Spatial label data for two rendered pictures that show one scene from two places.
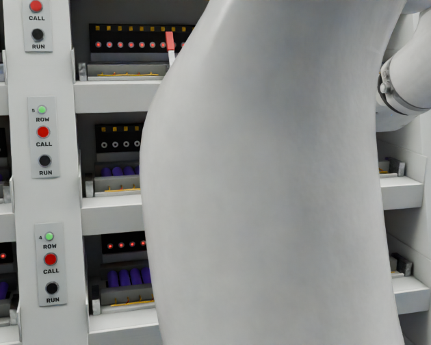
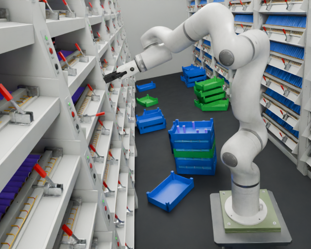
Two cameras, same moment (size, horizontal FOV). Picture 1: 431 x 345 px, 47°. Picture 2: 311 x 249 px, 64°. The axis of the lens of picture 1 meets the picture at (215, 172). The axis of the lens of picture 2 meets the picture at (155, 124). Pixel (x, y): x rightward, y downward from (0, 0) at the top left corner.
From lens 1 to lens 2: 1.01 m
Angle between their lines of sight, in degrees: 77
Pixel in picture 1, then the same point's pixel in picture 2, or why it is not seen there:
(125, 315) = not seen: hidden behind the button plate
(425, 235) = (108, 105)
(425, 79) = (156, 63)
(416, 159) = (100, 83)
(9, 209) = (74, 156)
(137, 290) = not seen: hidden behind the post
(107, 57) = not seen: hidden behind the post
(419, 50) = (156, 57)
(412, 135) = (96, 75)
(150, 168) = (254, 93)
